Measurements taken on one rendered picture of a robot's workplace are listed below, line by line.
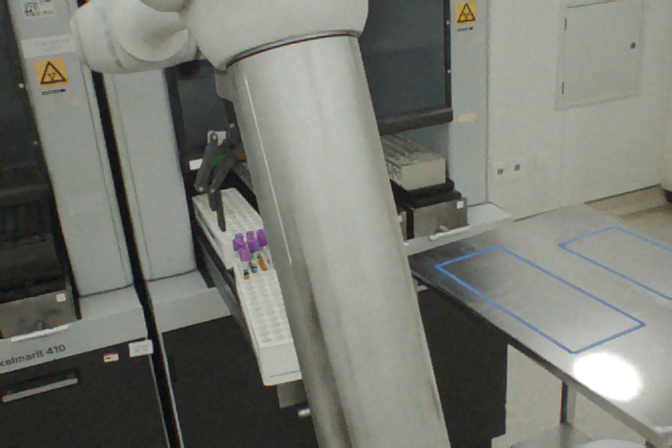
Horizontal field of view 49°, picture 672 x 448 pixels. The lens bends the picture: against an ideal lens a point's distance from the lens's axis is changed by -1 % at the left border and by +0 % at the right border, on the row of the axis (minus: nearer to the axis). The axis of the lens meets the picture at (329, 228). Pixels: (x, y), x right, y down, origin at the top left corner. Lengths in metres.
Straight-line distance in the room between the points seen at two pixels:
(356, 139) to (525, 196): 2.86
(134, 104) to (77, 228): 0.27
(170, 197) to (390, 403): 1.06
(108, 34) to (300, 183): 0.60
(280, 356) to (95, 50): 0.49
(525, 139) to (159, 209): 2.05
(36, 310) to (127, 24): 0.66
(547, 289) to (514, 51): 1.97
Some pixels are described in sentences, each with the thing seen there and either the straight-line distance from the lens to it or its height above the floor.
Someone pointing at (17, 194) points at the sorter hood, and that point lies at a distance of 1.49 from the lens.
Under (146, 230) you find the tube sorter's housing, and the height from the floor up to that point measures 0.85.
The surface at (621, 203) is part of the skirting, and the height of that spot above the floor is 0.05.
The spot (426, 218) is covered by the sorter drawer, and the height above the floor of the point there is 0.78.
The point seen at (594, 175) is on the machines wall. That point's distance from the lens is 3.57.
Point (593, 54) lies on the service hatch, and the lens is 3.39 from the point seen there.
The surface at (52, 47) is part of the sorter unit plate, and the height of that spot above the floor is 1.24.
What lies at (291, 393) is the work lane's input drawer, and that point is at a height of 0.76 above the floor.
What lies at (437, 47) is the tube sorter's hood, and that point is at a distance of 1.66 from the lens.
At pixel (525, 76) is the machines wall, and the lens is 3.20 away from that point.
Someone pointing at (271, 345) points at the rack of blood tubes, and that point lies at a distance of 1.04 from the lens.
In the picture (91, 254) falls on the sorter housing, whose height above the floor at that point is 0.83.
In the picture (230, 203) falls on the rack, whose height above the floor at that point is 0.86.
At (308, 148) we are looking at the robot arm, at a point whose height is 1.28.
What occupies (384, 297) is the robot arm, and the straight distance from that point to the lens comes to 0.53.
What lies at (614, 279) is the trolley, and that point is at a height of 0.82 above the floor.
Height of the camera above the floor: 1.43
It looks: 23 degrees down
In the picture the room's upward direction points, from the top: 5 degrees counter-clockwise
